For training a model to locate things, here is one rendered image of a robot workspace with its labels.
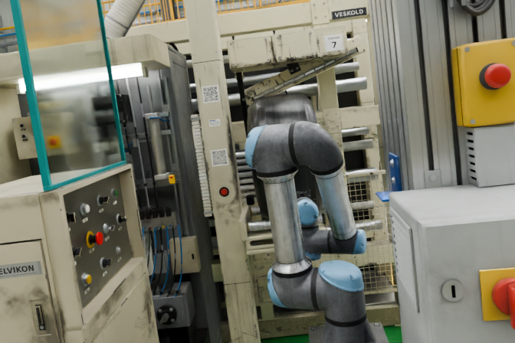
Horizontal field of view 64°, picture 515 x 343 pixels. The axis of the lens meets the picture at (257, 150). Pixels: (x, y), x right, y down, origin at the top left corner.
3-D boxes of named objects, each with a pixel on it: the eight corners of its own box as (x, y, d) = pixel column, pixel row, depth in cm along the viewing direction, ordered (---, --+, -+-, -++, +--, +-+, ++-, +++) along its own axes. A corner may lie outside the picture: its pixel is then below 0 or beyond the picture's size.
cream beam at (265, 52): (230, 69, 208) (226, 40, 207) (234, 73, 233) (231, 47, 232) (349, 53, 205) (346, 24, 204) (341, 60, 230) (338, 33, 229)
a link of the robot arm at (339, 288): (363, 324, 107) (358, 274, 106) (313, 320, 112) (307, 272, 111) (369, 302, 118) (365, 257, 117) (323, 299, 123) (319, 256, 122)
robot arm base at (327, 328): (381, 359, 107) (377, 323, 107) (323, 362, 109) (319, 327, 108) (371, 328, 122) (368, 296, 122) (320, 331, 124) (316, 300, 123)
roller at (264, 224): (245, 220, 184) (247, 225, 187) (245, 228, 181) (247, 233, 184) (323, 210, 182) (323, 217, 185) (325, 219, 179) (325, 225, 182)
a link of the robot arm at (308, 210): (295, 229, 128) (293, 201, 128) (293, 223, 139) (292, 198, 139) (320, 227, 128) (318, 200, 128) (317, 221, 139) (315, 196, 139)
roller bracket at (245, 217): (241, 242, 178) (238, 220, 178) (247, 218, 218) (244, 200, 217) (248, 241, 178) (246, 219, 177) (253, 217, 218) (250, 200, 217)
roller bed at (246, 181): (224, 207, 229) (217, 155, 226) (227, 201, 243) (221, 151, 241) (260, 203, 228) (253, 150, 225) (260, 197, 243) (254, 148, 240)
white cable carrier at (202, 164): (205, 217, 191) (190, 115, 186) (206, 213, 196) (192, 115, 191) (214, 215, 190) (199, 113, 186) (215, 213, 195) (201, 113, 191)
